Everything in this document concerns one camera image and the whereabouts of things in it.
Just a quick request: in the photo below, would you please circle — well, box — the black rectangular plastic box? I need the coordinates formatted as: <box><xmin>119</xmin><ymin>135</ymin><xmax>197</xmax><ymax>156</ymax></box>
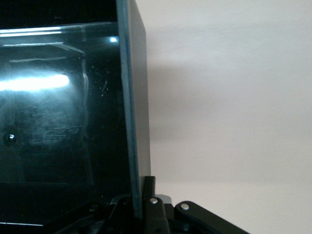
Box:
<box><xmin>0</xmin><ymin>0</ymin><xmax>153</xmax><ymax>234</ymax></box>

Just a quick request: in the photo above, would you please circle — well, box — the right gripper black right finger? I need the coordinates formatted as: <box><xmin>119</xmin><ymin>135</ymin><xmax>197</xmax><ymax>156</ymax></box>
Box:
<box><xmin>142</xmin><ymin>175</ymin><xmax>249</xmax><ymax>234</ymax></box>

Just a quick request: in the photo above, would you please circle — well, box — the table cover mat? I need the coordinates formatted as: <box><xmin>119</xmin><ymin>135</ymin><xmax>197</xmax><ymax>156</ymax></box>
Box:
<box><xmin>133</xmin><ymin>0</ymin><xmax>312</xmax><ymax>234</ymax></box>

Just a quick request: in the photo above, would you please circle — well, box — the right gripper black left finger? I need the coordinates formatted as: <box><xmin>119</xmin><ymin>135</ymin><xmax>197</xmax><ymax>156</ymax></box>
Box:
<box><xmin>46</xmin><ymin>195</ymin><xmax>134</xmax><ymax>234</ymax></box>

